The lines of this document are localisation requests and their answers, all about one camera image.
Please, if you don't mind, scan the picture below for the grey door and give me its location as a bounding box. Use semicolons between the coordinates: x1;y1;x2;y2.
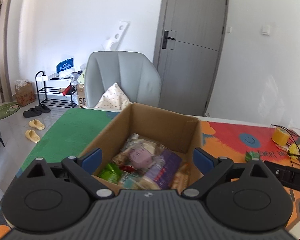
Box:
152;0;230;117

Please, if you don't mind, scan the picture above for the grey door frame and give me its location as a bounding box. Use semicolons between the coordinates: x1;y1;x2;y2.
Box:
0;0;14;103

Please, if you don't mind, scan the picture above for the black door handle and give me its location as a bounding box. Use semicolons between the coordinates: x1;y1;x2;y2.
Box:
162;31;176;49

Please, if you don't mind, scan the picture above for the printed cardboard carton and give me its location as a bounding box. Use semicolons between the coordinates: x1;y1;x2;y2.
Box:
76;84;88;108

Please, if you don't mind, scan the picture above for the black shoe rack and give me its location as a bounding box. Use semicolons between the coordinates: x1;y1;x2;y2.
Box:
35;71;78;108

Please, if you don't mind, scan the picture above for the pink snack packet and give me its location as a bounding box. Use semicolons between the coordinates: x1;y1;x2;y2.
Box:
125;145;155;170

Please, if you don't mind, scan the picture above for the blue plastic bag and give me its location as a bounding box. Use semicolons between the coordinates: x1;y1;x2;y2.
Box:
56;58;74;73

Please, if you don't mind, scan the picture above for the brown cardboard box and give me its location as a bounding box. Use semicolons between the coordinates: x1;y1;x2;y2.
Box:
79;102;203;190

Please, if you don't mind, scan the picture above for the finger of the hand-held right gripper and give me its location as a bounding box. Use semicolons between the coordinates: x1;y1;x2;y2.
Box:
264;162;290;186

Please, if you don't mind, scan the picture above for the colourful printed table mat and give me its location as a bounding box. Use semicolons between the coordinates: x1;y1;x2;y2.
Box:
0;107;300;240

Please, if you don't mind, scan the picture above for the yellow toy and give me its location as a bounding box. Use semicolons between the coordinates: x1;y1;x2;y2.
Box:
287;139;300;155

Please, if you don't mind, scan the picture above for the small cardboard carton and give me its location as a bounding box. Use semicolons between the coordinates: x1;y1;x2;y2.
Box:
14;80;36;107

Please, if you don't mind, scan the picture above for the tangle of black cables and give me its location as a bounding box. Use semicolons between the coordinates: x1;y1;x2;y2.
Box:
271;124;300;166

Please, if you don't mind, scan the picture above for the green floor rug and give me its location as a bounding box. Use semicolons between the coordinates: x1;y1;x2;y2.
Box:
0;101;23;121

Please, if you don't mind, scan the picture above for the white board with holes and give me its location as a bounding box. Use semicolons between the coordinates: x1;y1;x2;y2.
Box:
104;20;129;52

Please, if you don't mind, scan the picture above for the green snack packet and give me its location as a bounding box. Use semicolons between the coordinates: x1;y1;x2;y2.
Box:
98;162;122;183

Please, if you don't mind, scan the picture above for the yellow slipper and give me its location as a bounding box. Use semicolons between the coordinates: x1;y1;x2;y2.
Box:
25;129;41;143
28;119;45;130

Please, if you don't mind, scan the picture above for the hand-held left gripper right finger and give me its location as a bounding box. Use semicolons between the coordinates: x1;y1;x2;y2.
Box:
182;147;278;198

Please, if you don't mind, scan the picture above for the long purple snack packet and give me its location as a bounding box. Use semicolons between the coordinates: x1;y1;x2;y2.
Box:
142;149;183;189

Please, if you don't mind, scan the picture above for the patterned white cushion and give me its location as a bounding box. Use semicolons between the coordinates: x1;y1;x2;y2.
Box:
94;82;133;110

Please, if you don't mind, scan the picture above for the grey upholstered chair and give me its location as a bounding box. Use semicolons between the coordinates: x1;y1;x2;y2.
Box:
85;51;162;109

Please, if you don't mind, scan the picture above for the green snack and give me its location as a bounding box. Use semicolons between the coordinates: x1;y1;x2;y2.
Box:
244;150;260;162

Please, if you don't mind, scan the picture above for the yellow tape roll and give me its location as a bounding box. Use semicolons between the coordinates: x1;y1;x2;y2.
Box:
271;127;289;145

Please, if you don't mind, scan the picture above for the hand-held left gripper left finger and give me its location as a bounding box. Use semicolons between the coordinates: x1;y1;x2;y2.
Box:
20;148;115;198

